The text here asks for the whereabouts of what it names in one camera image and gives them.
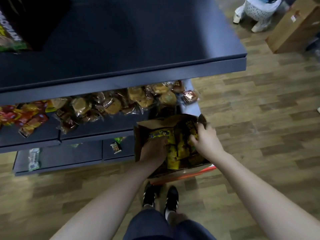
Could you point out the person's left hand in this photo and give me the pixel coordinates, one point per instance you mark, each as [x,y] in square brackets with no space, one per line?
[153,153]

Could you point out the person's right hand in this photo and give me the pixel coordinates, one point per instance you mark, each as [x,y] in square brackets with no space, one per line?
[208,142]

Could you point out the brown cardboard box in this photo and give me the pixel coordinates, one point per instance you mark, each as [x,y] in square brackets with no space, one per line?
[142,132]

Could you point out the pile of yellow snacks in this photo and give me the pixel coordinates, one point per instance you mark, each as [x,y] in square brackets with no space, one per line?
[178,149]

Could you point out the dark blue metal shelf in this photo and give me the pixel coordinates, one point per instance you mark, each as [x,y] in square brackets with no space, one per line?
[125,47]

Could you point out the person's left forearm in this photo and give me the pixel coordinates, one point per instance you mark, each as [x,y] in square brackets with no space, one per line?
[105,204]

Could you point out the person's right forearm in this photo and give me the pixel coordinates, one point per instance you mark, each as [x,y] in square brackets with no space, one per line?
[270,197]

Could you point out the person's left shoe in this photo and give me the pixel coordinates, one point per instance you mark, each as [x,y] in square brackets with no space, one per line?
[149,194]

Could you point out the person's shoe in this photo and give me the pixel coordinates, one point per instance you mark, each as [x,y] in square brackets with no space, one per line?
[149,194]
[171,201]

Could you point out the person's right shoe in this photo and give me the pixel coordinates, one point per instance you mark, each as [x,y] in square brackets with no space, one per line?
[171,201]

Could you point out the person's right leg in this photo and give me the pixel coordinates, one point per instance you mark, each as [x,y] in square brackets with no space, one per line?
[177,218]

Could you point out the green snack pouch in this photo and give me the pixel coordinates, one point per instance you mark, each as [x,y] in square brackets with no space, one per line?
[120,139]

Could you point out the small red white sachet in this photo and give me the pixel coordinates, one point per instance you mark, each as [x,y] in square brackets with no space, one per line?
[115,148]

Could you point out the red label pastry packet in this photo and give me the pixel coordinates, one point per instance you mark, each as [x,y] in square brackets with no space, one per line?
[190,96]

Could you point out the pile of wrapped buns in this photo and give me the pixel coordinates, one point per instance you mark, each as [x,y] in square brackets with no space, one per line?
[112,104]

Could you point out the dark blue shorts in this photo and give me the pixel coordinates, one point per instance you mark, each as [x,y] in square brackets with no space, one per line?
[150,227]

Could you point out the white green label packet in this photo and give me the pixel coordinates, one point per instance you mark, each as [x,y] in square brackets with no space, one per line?
[34,159]

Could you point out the pile of red orange packets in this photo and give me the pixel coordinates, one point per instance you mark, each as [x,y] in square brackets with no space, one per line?
[27,117]

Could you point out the sealed brown shipping carton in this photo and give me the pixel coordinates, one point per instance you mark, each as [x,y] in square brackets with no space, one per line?
[295,24]

